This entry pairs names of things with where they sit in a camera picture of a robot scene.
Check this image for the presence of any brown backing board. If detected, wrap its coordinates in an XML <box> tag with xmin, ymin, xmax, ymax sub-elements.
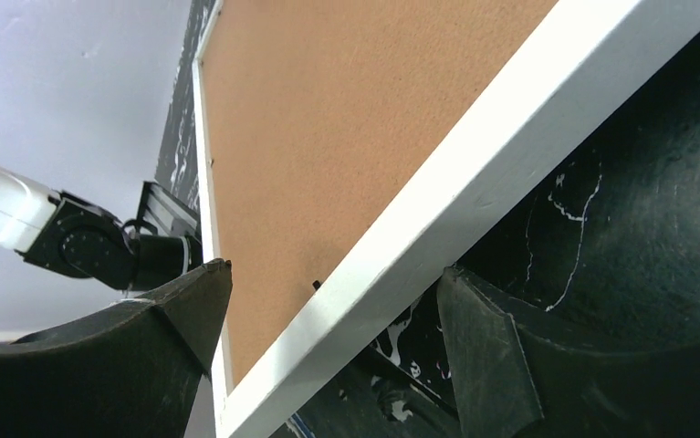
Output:
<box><xmin>202</xmin><ymin>0</ymin><xmax>552</xmax><ymax>382</ymax></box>

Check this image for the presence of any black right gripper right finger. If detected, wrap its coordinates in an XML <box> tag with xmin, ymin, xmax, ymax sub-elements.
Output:
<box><xmin>437</xmin><ymin>266</ymin><xmax>700</xmax><ymax>437</ymax></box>

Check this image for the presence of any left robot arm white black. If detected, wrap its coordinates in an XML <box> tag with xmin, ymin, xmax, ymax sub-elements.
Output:
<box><xmin>0</xmin><ymin>167</ymin><xmax>203</xmax><ymax>292</ymax></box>

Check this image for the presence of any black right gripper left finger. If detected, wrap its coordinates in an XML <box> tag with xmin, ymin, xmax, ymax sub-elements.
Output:
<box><xmin>0</xmin><ymin>258</ymin><xmax>233</xmax><ymax>437</ymax></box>

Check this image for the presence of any white picture frame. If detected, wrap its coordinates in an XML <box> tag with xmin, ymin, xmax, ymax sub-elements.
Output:
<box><xmin>212</xmin><ymin>1</ymin><xmax>700</xmax><ymax>437</ymax></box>

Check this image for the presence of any aluminium front rail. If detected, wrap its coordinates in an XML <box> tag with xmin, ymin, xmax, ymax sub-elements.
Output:
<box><xmin>135</xmin><ymin>181</ymin><xmax>201</xmax><ymax>240</ymax></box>

